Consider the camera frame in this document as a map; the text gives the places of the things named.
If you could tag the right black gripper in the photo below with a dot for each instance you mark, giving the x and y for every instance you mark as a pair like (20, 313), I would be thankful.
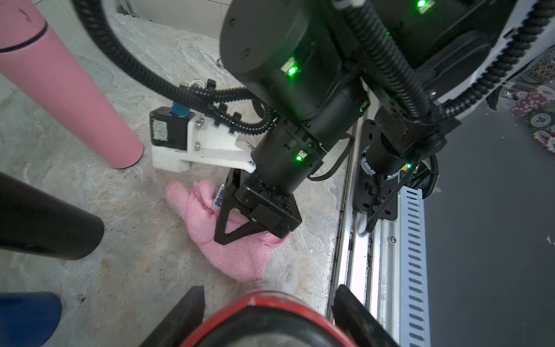
(286, 155)

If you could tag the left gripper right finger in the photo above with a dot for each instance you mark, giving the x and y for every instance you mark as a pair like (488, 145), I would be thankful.
(353, 318)

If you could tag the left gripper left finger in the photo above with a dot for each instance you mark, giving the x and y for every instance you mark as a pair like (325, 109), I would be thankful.
(181, 321)

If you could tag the red thermos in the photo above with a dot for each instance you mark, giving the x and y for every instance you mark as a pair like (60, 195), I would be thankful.
(267, 314)

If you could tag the black thermos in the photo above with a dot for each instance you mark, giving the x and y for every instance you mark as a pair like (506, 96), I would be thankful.
(37, 223)

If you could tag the pink thermos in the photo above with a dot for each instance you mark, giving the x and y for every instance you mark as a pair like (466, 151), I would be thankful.
(35, 59)

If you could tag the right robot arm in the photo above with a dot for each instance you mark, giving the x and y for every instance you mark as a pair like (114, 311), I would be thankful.
(306, 71)

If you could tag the blue thermos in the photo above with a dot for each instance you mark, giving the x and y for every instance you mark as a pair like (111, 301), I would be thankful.
(29, 319)

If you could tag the aluminium front rail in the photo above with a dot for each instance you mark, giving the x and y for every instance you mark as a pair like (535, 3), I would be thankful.
(386, 268)

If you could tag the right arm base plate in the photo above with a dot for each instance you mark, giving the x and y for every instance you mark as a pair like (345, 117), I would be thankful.
(379, 173)

